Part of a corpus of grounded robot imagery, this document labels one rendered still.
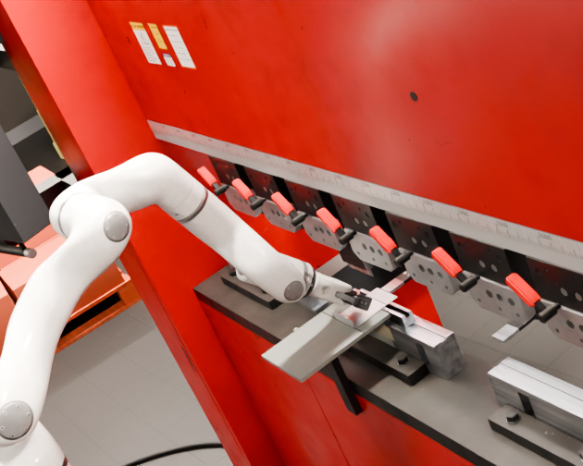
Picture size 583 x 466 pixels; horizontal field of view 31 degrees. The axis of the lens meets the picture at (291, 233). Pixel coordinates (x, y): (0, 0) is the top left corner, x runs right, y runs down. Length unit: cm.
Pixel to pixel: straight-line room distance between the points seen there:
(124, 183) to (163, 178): 8
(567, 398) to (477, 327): 203
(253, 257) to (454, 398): 53
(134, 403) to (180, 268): 152
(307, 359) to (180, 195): 52
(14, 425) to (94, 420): 271
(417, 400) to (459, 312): 187
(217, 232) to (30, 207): 105
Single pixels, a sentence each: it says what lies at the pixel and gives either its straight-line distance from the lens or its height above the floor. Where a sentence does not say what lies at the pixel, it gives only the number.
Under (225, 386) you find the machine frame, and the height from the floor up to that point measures 52.
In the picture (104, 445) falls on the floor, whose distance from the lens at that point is 444.
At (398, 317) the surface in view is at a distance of 237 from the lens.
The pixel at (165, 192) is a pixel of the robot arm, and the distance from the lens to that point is 206.
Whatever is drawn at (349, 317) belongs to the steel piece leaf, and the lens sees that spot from 243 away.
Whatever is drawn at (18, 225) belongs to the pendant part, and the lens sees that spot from 306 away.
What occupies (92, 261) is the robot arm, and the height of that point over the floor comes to 152.
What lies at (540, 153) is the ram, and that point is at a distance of 156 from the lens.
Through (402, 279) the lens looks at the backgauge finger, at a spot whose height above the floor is 101.
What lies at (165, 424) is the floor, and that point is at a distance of 434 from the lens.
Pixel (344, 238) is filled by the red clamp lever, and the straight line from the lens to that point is 218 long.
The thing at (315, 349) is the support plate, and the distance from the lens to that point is 237.
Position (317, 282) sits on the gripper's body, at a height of 116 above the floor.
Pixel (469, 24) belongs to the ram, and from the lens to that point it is 153.
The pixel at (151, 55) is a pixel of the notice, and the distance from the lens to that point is 270.
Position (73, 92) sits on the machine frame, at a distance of 295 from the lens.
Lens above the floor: 223
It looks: 25 degrees down
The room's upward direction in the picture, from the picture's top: 25 degrees counter-clockwise
